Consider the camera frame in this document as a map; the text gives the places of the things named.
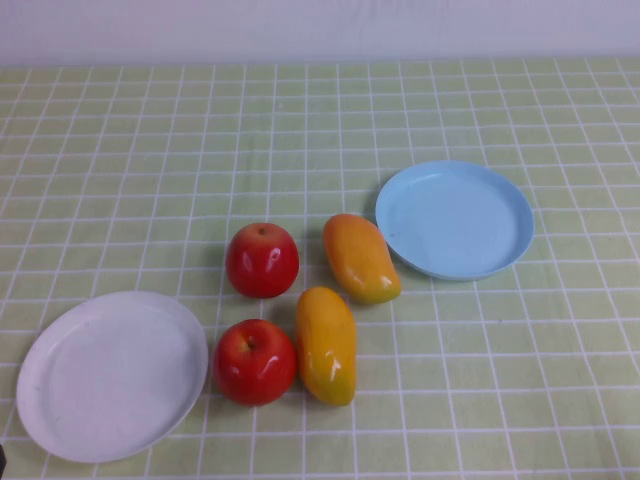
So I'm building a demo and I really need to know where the yellow orange plastic mango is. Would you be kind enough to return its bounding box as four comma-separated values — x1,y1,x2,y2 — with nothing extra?
322,213,403,305
294,285,357,407

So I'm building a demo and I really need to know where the red plastic apple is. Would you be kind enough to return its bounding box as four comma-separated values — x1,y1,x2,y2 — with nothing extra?
213,318,299,407
224,222,301,300

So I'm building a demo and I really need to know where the light blue round plate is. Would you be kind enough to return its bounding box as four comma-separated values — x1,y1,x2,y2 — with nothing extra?
374,159,536,282

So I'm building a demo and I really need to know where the white round plate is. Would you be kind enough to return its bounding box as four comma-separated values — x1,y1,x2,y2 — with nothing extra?
15,290,210,464

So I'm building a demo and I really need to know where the green white checked tablecloth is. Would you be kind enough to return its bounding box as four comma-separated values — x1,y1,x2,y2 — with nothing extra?
0,57,640,480

